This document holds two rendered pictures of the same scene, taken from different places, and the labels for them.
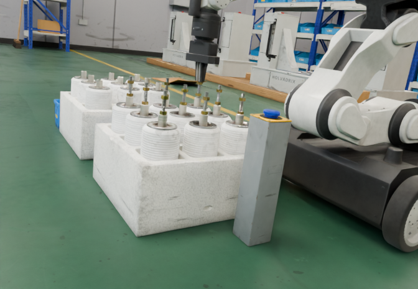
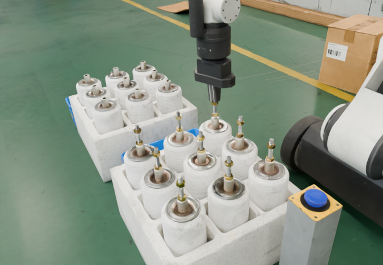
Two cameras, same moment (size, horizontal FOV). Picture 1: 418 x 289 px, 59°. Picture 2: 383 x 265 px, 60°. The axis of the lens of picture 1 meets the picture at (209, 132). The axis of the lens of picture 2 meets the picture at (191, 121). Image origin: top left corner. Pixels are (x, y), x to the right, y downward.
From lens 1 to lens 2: 49 cm
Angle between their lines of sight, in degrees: 18
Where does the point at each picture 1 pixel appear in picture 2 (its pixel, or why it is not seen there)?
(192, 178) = (225, 257)
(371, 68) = not seen: outside the picture
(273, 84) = not seen: outside the picture
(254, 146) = (296, 234)
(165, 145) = (191, 236)
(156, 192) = not seen: outside the picture
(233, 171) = (269, 231)
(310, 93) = (357, 130)
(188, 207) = not seen: outside the picture
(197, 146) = (225, 217)
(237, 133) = (270, 187)
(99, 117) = (113, 141)
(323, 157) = (370, 181)
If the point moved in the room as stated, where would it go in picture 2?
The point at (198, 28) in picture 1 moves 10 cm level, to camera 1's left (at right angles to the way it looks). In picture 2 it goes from (205, 50) to (165, 51)
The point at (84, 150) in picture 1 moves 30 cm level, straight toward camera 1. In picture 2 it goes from (106, 174) to (111, 242)
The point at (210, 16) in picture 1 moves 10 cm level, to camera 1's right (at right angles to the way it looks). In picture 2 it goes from (218, 34) to (260, 32)
